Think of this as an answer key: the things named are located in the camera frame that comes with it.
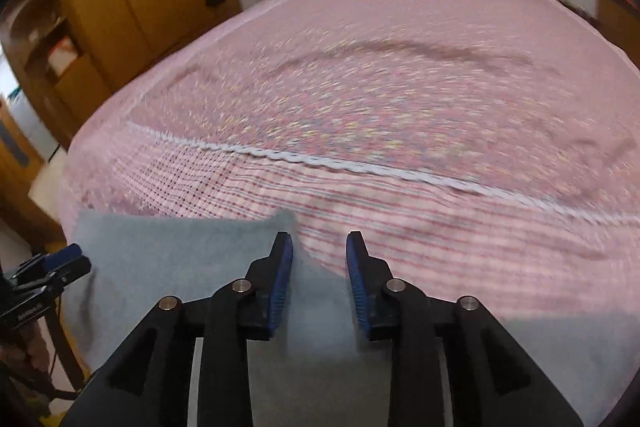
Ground pink floral bedspread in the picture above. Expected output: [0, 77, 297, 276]
[57, 0, 640, 333]

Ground wooden bed frame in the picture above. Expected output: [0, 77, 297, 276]
[45, 294, 88, 388]

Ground grey-blue pants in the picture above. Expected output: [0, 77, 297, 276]
[62, 209, 621, 427]

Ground wooden dresser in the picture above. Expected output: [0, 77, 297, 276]
[0, 97, 66, 248]

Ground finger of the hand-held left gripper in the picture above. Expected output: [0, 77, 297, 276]
[47, 257, 93, 285]
[41, 243, 83, 272]

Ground long wooden cabinet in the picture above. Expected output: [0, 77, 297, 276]
[597, 0, 640, 72]

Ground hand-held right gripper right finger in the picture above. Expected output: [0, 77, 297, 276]
[346, 230, 583, 427]

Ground black cable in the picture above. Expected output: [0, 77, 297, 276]
[0, 347, 76, 403]

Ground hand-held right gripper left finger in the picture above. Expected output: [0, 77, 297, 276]
[60, 231, 294, 427]

